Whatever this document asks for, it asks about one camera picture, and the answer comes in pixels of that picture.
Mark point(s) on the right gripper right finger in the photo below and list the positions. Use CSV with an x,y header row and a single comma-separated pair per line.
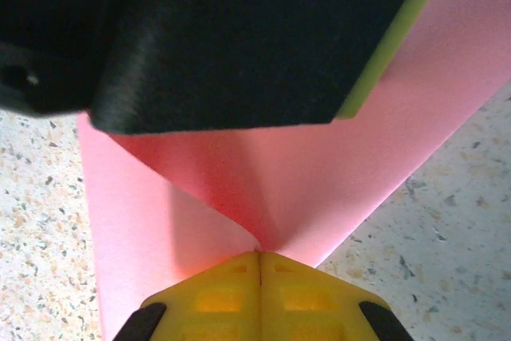
x,y
307,301

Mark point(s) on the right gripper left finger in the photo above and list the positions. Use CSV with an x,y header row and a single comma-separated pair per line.
x,y
215,301

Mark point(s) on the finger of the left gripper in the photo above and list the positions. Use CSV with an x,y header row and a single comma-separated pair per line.
x,y
239,37

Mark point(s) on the pink paper sheet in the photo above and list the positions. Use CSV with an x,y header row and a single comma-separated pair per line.
x,y
319,181

